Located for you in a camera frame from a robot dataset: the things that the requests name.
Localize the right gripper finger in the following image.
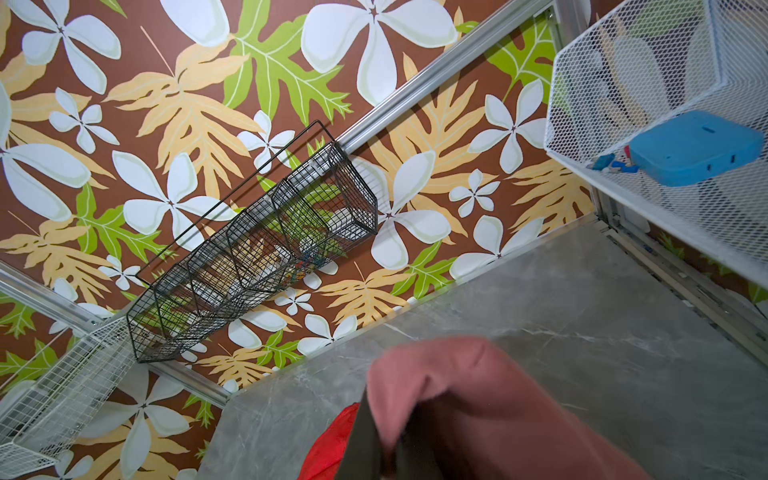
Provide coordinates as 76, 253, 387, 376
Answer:
335, 391, 383, 480

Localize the dusty pink shirt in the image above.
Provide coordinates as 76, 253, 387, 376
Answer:
366, 337, 648, 479

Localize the red cloth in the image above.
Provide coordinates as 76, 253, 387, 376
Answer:
298, 403, 360, 480

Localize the blue plastic box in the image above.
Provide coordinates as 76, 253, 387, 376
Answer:
629, 111, 765, 187

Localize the black wire basket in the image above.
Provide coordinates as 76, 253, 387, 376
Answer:
125, 120, 378, 363

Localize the white wire basket left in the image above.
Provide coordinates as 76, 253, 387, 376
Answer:
1, 319, 136, 479

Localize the white wire basket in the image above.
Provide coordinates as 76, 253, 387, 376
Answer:
544, 1, 767, 285
1, 319, 136, 479

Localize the white wire basket right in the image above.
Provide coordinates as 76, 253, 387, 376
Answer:
544, 1, 767, 285

